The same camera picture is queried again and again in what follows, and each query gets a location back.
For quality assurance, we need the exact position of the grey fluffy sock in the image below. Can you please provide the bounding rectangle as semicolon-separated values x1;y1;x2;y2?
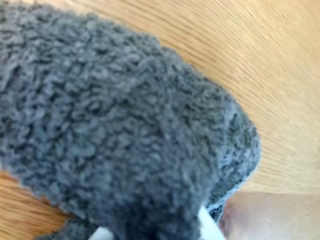
0;0;262;240

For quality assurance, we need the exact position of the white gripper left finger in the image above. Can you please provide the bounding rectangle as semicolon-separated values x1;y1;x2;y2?
90;226;115;240

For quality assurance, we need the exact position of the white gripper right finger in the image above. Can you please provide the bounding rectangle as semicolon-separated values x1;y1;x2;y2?
198;204;226;240

